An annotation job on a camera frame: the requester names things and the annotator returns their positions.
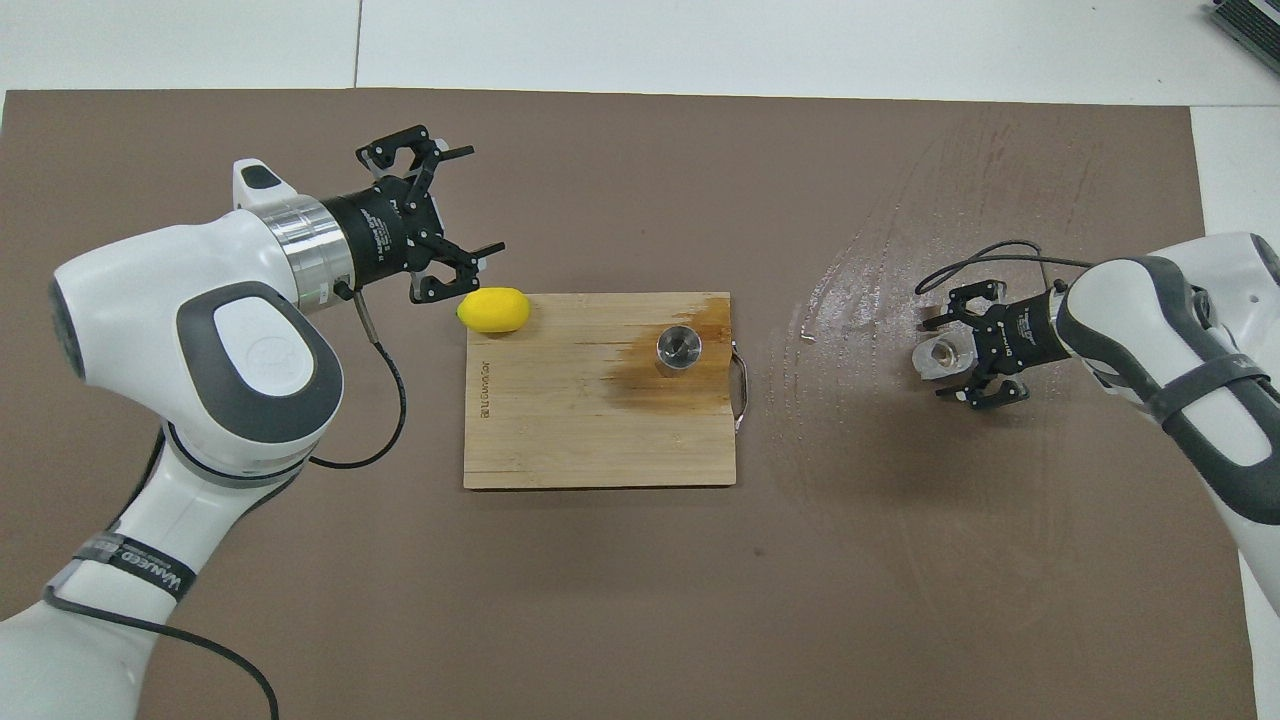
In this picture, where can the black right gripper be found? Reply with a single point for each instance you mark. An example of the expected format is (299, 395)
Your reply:
(1025, 330)

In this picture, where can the brown table mat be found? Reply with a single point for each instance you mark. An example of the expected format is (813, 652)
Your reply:
(600, 600)

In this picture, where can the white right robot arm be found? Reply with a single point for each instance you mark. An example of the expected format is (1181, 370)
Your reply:
(1180, 340)

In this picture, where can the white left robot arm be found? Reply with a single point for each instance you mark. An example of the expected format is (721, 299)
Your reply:
(200, 360)

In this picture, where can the clear plastic cup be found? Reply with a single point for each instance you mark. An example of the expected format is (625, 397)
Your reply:
(940, 358)

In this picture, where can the metal double jigger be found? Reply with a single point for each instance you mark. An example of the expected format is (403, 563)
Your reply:
(679, 350)

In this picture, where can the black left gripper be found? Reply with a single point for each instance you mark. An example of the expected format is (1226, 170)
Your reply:
(375, 235)

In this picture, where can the yellow lemon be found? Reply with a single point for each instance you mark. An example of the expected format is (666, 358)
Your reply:
(494, 310)

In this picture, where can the wooden cutting board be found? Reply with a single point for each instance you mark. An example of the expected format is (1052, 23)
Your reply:
(570, 420)

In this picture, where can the grey ribbed device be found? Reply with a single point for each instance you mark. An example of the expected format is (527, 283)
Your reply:
(1250, 28)

